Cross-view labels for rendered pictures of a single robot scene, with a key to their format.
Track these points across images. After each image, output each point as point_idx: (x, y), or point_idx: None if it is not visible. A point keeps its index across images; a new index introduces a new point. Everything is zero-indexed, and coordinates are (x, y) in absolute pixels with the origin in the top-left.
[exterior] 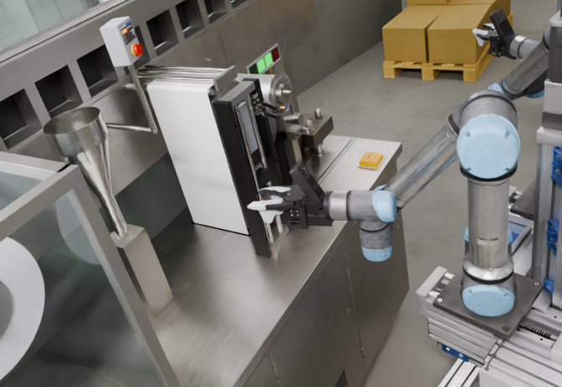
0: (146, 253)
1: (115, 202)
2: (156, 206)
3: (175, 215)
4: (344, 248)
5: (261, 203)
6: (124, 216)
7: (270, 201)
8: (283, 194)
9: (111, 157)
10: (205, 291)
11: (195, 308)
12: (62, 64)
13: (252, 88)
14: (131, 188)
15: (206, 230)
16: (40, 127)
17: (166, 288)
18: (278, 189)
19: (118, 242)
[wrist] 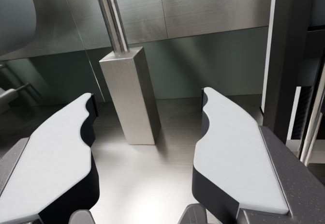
0: (129, 85)
1: (108, 7)
2: (240, 72)
3: (258, 92)
4: None
5: (56, 117)
6: (199, 59)
7: (68, 143)
8: (200, 189)
9: None
10: (168, 167)
11: (141, 171)
12: None
13: None
14: (219, 38)
15: (258, 121)
16: None
17: (148, 132)
18: (226, 137)
19: (109, 56)
